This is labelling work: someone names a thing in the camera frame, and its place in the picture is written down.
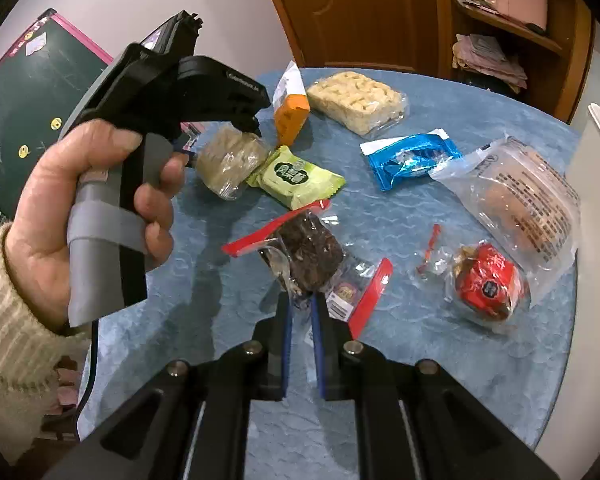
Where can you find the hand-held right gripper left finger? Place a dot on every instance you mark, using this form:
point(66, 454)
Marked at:
point(287, 340)

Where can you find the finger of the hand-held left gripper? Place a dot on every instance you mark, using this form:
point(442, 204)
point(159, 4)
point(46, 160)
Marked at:
point(249, 125)

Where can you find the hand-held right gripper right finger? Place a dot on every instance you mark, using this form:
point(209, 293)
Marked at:
point(320, 345)

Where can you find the round rice cake packet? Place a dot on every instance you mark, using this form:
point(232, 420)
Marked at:
point(229, 160)

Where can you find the dark brownie packet red ends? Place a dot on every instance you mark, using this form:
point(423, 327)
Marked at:
point(307, 250)

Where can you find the person's left forearm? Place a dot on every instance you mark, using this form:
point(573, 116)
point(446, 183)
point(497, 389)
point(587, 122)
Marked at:
point(9, 335)

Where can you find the person's left hand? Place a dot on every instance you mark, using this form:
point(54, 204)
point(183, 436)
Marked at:
point(39, 240)

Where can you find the orange and white snack packet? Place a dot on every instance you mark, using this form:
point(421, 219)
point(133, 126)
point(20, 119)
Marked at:
point(292, 120)

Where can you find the green snack packet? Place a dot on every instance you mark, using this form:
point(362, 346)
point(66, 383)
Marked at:
point(292, 175)

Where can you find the square yellow cracker packet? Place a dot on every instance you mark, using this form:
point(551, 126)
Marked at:
point(355, 100)

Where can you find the brown wooden door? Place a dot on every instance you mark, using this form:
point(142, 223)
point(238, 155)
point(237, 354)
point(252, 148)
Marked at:
point(350, 10)

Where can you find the blue snack packet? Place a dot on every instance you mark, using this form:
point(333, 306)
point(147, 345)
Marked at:
point(410, 160)

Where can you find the red snack in clear packet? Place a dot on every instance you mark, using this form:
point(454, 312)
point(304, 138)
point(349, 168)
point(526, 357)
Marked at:
point(485, 280)

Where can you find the folded pink cloths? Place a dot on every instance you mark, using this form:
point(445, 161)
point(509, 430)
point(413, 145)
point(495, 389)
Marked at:
point(485, 60)

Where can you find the clear bread packet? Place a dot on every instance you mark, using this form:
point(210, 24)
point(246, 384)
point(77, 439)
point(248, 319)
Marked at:
point(520, 200)

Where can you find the small black object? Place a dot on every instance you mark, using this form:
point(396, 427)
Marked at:
point(535, 28)

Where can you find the wooden corner shelf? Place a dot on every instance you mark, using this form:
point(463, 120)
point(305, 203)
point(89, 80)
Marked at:
point(575, 75)

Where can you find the green chalkboard with pink frame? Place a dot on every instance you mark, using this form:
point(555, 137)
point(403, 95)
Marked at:
point(29, 110)

